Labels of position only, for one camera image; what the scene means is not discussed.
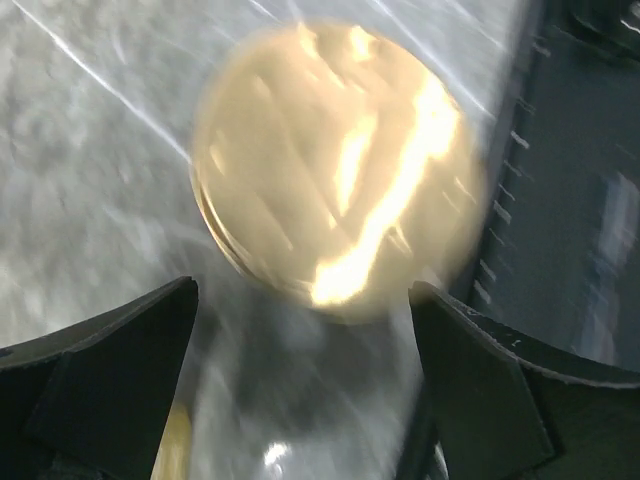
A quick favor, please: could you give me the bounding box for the wooden jar lid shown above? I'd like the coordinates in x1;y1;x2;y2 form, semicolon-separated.
191;21;488;321

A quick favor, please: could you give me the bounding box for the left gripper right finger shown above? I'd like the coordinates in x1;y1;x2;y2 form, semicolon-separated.
409;282;639;479

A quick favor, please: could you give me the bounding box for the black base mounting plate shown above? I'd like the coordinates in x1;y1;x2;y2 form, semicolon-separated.
465;1;639;371

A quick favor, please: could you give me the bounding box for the clear glass jar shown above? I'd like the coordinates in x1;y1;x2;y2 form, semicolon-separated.
151;402;298;479

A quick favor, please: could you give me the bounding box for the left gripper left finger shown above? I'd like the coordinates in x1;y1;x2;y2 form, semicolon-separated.
1;277;198;479

